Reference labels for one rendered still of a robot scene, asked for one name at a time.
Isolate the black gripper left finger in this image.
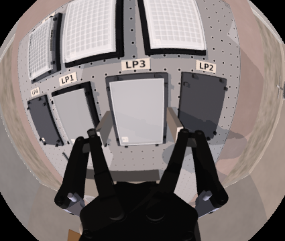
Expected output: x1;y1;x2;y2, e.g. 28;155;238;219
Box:
54;110;125;220

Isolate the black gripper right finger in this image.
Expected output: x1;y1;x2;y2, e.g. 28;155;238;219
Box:
146;107;229;221

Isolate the black flat plate with corner posts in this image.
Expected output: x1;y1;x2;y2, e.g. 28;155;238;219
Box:
178;72;228;141

